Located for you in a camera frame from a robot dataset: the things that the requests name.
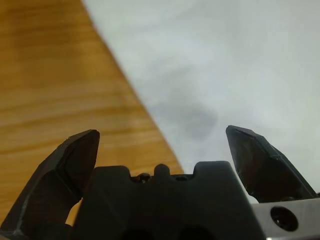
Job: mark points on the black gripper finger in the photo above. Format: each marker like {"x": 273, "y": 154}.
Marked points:
{"x": 262, "y": 170}
{"x": 45, "y": 190}

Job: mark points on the white t-shirt with black logo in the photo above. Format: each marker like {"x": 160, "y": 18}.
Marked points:
{"x": 225, "y": 62}

